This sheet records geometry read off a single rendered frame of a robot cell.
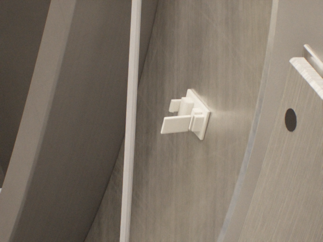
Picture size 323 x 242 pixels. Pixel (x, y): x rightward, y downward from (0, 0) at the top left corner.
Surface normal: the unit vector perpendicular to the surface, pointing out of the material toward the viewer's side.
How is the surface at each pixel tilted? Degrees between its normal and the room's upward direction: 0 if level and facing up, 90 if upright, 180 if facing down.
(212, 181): 90
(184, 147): 90
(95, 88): 117
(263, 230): 90
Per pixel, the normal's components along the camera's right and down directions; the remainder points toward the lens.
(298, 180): -0.88, 0.04
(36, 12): 0.44, -0.28
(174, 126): 0.50, 0.50
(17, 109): 0.40, -0.48
